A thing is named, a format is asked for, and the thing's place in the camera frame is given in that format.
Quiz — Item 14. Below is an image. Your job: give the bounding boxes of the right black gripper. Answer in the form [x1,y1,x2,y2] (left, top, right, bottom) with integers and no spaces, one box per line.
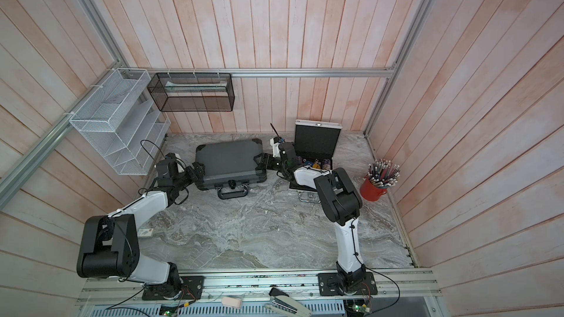
[253,153,289,174]

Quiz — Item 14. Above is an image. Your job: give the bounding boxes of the dark grey poker case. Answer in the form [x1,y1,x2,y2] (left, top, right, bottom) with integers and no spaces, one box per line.
[195,139,267,200]

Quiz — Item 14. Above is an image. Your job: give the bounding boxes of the silver aluminium poker case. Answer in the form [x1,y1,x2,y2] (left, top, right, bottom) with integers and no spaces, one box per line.
[290,120,342,203]

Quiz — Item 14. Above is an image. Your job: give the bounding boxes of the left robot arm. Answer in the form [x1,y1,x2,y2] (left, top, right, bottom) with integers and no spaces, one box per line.
[76,153,205,299]

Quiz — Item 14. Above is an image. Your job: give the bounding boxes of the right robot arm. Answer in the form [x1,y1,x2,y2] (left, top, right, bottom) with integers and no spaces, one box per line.
[267,136,367,296]

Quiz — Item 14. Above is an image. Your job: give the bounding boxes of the red pencil bucket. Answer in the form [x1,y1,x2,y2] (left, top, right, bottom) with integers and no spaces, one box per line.
[359,178,388,202]

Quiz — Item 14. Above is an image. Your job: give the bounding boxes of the bundle of pencils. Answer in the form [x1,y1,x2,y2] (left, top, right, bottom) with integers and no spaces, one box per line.
[367,158,400,189]

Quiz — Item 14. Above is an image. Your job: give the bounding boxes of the pink eraser block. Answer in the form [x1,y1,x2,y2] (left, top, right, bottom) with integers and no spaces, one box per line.
[221,296,242,309]

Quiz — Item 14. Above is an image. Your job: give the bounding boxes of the black grey stapler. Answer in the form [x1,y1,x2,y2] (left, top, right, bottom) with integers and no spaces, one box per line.
[264,287,312,317]

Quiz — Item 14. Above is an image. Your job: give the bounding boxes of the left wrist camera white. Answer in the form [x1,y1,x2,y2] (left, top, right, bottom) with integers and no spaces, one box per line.
[165,153,187,173]

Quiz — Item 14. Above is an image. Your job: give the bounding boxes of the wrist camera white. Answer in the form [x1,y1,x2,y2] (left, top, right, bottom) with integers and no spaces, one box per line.
[270,136,285,158]
[165,153,187,173]

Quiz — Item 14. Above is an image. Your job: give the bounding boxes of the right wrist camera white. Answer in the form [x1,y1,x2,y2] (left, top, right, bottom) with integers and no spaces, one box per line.
[270,136,285,158]

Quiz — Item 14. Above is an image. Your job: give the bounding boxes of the black mesh wall basket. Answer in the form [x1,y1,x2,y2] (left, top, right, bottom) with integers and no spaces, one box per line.
[148,72,235,112]

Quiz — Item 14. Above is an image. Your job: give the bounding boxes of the white mesh wall shelf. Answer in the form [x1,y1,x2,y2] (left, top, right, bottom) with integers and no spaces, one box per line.
[70,68,170,176]

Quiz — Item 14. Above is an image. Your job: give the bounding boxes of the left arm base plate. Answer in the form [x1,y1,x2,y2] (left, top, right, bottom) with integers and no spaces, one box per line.
[142,275,205,301]

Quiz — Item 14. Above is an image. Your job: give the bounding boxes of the horizontal aluminium wall rail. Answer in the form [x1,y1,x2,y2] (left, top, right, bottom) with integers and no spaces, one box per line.
[147,68,395,78]

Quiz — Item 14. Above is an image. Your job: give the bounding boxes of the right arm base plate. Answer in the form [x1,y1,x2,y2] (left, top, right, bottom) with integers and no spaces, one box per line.
[317,272,377,296]

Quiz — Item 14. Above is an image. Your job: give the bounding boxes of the aluminium front rail frame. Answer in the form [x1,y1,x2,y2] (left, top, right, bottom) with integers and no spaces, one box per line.
[76,268,442,306]

